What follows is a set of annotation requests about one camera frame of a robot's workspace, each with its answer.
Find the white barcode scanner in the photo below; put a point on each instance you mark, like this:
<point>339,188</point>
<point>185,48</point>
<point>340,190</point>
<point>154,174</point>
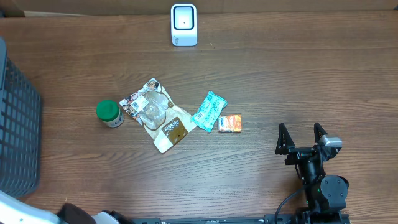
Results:
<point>183,23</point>

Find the green lid jar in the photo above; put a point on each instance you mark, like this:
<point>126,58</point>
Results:
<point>109,113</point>

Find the beige brown snack pouch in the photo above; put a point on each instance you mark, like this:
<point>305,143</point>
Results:
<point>152,107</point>

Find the orange tissue pack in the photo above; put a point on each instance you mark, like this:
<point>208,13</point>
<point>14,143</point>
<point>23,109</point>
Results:
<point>230,123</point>

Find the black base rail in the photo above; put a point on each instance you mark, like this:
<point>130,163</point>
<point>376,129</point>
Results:
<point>266,219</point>

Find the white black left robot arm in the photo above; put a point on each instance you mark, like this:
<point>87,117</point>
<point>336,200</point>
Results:
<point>15,211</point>

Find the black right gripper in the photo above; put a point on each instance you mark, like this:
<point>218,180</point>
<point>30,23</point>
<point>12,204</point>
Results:
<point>283,148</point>

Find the teal wet wipes pack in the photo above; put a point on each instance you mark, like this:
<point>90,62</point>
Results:
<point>208,112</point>

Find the black mesh basket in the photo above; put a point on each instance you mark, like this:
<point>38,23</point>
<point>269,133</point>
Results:
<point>21,130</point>

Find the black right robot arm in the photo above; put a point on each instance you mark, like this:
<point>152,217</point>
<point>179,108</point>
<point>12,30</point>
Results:
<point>325,194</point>

